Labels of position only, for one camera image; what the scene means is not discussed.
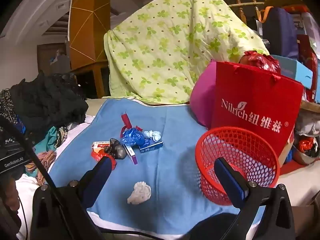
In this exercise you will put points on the orange wrapper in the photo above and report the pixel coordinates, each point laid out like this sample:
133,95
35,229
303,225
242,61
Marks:
97,156

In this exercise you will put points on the light blue cardboard box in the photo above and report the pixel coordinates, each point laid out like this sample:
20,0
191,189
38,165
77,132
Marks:
295,70

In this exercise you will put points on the teal cloth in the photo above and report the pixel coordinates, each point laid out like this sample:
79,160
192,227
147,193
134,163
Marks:
50,140

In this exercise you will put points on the light blue cloth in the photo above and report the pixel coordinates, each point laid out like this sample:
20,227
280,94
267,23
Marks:
162,167

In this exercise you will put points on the person's left hand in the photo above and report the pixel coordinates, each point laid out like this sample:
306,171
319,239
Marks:
8,192

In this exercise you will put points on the red gift box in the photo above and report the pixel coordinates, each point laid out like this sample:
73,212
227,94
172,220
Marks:
308,62

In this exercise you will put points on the wooden stair railing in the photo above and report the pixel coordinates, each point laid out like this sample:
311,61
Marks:
241,15

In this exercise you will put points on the tan knitted cloth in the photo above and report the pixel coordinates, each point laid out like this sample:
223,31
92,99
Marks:
45,160

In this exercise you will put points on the red floor mat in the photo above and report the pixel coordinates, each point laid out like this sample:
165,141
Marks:
292,166

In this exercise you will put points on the red mesh plastic basket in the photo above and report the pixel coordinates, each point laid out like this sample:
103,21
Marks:
205,187

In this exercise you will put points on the green floral quilt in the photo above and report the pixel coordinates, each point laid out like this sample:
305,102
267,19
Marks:
162,42

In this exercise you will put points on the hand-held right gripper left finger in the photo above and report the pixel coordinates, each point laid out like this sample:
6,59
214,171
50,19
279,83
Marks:
100,177

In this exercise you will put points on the black floral cloth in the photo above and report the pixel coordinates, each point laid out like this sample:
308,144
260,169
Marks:
7,105

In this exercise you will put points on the blue and white small box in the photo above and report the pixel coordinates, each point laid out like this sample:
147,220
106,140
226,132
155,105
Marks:
150,147

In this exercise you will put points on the wooden table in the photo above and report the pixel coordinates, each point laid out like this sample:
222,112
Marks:
311,106

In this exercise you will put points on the brown wooden stool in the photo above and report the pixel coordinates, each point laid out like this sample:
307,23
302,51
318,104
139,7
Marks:
302,220

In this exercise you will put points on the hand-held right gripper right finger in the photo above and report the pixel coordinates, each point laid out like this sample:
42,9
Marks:
228,177

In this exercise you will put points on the pink cushion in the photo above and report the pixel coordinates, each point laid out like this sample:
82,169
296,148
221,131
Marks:
202,97

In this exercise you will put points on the person's leg black trousers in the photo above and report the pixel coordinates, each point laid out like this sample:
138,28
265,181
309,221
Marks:
212,227

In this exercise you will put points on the brown wooden cabinet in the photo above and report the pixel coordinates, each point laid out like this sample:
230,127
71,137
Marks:
52,60

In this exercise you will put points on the red plastic bag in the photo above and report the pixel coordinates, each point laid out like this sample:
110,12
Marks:
260,61

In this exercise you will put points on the purple and white box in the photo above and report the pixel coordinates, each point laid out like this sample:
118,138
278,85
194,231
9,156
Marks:
132,156

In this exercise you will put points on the red paper bag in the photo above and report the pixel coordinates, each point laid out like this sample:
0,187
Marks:
250,97

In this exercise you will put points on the blue crinkled plastic bag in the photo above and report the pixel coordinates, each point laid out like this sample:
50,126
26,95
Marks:
132,136

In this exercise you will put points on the white tissue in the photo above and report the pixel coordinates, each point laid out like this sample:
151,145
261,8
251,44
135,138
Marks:
140,192

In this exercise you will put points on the orange plastic bag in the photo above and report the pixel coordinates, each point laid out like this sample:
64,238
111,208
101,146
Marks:
305,146

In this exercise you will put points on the orange wooden column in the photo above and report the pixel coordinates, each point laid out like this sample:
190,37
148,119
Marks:
87,30

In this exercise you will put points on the black wrapper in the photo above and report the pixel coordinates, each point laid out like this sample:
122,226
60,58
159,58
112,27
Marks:
111,145

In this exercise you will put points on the red ribbon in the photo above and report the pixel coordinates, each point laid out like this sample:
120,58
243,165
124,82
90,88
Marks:
127,122

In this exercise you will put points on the white cloth bundle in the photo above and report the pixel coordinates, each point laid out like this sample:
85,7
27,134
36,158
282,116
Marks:
307,125

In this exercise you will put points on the red and white small box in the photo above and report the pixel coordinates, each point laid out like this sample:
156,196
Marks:
100,145

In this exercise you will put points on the round wooden board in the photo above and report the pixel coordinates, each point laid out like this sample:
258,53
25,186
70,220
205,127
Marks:
287,0

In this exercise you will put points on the metal basin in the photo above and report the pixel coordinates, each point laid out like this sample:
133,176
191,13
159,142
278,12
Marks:
305,157

